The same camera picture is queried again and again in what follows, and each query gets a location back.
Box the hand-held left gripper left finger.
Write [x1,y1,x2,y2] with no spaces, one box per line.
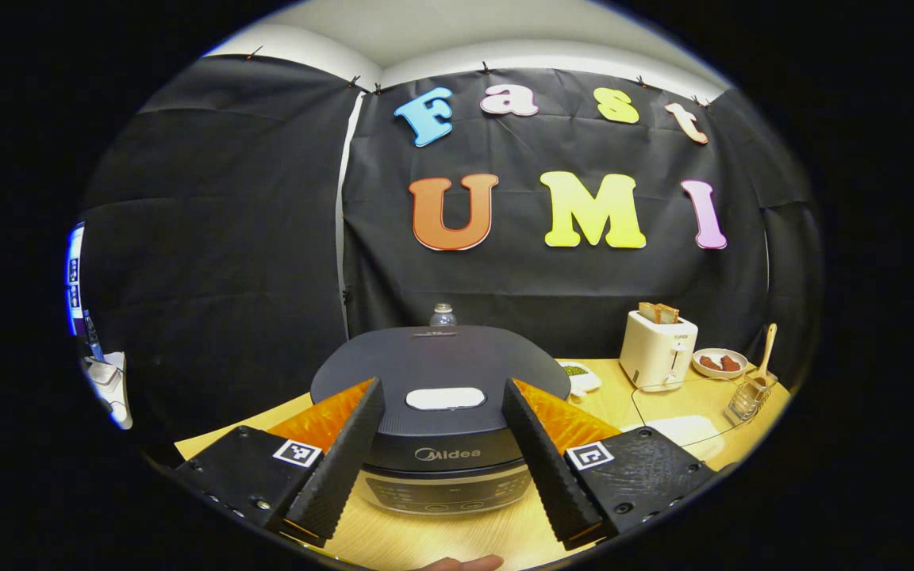
[174,377,385,549]

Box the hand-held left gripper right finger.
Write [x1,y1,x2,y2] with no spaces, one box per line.
[502,378,719,551]

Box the dark grey rice cooker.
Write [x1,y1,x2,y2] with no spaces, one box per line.
[310,325,574,517]

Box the metal wire chopstick holder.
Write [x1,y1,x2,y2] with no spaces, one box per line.
[724,373,772,424]

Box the cream rice container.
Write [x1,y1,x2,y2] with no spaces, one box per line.
[622,414,726,463]

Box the white divided bean dish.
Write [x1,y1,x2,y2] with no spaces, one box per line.
[556,361,604,398]

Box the white toaster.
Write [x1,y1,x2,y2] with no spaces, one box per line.
[619,309,699,393]

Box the small white plate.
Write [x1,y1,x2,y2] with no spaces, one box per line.
[692,348,750,381]

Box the white device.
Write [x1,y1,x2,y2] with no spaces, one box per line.
[80,353,133,430]

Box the black backdrop cloth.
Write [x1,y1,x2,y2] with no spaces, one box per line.
[76,54,823,445]

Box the blue lit screen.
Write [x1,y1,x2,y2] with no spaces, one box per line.
[66,224,87,339]

